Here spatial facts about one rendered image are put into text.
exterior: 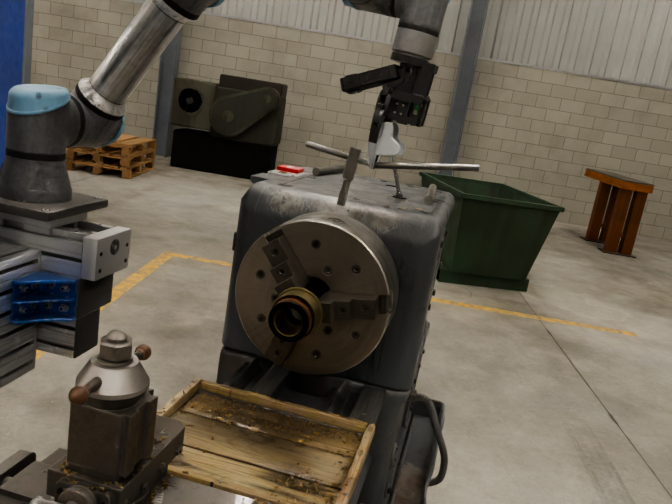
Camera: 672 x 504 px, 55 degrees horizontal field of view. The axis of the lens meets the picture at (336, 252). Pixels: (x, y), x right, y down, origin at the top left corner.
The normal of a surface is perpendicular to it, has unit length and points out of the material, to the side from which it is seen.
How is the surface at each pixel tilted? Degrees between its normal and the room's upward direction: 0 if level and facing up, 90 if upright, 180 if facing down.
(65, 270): 90
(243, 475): 0
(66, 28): 90
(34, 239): 90
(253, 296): 90
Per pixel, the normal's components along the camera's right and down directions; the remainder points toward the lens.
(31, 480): 0.16, -0.96
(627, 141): -0.06, 0.22
